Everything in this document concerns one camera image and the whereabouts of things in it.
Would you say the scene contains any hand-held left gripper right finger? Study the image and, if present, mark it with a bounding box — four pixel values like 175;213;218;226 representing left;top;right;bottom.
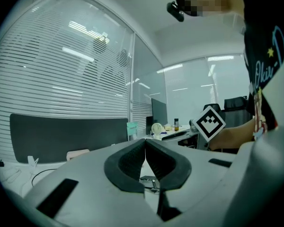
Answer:
145;138;238;222

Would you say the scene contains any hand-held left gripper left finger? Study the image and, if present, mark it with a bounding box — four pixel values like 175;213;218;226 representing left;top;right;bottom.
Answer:
26;138;167;227

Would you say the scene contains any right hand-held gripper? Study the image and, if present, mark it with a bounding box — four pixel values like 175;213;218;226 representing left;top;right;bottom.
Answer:
161;105;227;151

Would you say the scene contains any person's right forearm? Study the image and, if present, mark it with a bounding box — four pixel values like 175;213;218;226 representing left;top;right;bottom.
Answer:
209;117;257;151

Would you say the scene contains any small white desk fan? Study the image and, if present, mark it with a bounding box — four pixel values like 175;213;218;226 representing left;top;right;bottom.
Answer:
151;122;164;136

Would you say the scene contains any black monitor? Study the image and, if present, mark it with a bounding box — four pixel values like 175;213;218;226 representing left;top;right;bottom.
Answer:
145;98;169;135

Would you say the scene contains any pink digital clock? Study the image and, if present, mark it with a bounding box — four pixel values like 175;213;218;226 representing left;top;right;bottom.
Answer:
66;148;91;161

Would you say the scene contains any black desk partition panel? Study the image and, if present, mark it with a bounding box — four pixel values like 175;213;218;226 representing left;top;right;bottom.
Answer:
9;113;129;164

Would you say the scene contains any white charger plug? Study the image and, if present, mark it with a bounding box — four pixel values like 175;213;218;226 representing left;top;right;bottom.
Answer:
27;155;40;175

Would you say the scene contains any person's black printed shirt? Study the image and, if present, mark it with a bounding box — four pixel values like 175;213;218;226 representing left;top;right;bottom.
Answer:
242;0;284;142

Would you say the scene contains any thin black cable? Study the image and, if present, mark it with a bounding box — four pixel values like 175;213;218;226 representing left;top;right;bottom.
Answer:
31;168;65;187

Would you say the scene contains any white cable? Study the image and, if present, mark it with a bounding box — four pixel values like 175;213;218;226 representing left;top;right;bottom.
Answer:
0;167;22;183

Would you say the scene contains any black head-mounted camera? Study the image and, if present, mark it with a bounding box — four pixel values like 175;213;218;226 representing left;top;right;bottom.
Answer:
166;1;185;23

